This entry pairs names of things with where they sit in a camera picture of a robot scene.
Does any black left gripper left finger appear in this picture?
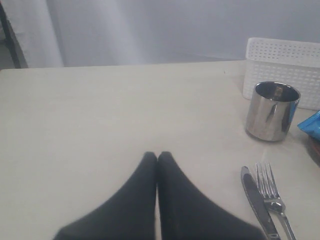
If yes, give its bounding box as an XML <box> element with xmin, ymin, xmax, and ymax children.
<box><xmin>55</xmin><ymin>152</ymin><xmax>157</xmax><ymax>240</ymax></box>

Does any stainless steel table knife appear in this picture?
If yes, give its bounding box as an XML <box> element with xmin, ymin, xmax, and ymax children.
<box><xmin>241</xmin><ymin>166</ymin><xmax>281</xmax><ymax>240</ymax></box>

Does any stainless steel fork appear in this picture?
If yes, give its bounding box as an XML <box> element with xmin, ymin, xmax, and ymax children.
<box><xmin>255</xmin><ymin>162</ymin><xmax>297</xmax><ymax>240</ymax></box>

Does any blue chips snack bag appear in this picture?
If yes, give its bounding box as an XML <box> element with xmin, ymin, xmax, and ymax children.
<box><xmin>297</xmin><ymin>111</ymin><xmax>320</xmax><ymax>141</ymax></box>

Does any stainless steel cup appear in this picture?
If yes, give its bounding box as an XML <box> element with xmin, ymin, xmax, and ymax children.
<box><xmin>245</xmin><ymin>81</ymin><xmax>301</xmax><ymax>142</ymax></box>

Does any round brown wooden plate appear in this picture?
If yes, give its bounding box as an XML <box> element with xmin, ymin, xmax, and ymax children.
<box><xmin>307</xmin><ymin>136</ymin><xmax>320</xmax><ymax>167</ymax></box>

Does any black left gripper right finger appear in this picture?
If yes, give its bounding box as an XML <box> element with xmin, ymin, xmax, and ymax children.
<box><xmin>157</xmin><ymin>151</ymin><xmax>259</xmax><ymax>240</ymax></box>

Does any white perforated plastic basket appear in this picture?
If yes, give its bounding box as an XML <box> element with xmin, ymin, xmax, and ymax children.
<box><xmin>242</xmin><ymin>37</ymin><xmax>320</xmax><ymax>111</ymax></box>

